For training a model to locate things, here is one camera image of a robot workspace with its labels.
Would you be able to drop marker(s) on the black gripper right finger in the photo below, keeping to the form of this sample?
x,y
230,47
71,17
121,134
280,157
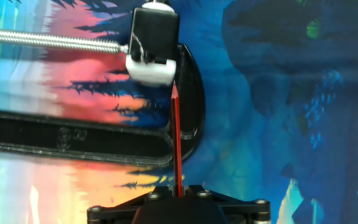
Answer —
x,y
241,205

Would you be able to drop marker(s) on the red and black pencil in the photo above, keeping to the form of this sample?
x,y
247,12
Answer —
x,y
176,140

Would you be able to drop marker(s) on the landscape printed cloth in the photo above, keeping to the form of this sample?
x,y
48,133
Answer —
x,y
259,124

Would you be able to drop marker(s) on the black metal C-clamp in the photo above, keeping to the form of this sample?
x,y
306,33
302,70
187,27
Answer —
x,y
73,140

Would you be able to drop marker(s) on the white and black pencil sharpener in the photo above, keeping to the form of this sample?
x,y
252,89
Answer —
x,y
154,34

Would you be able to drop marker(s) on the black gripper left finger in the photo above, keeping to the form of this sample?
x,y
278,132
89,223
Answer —
x,y
120,207

